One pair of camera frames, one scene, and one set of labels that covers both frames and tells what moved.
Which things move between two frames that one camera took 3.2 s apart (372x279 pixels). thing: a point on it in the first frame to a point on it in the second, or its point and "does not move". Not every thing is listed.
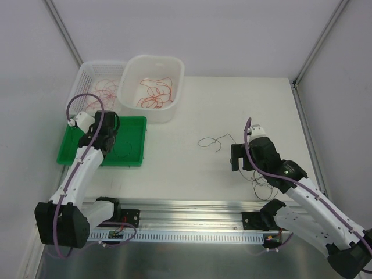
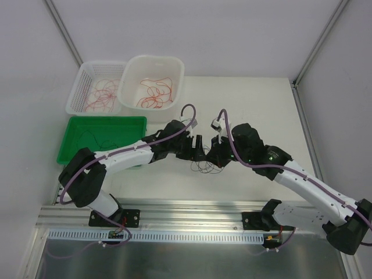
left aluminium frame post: [64, 31] does not move
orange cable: [160, 90] does not move
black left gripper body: [107, 142] to [188, 148]
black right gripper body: [238, 157] to [217, 150]
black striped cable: [262, 188] to [206, 167]
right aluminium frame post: [319, 42] does not move
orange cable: [159, 92] does not move
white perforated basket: [101, 78] does not move
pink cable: [105, 89] does not move
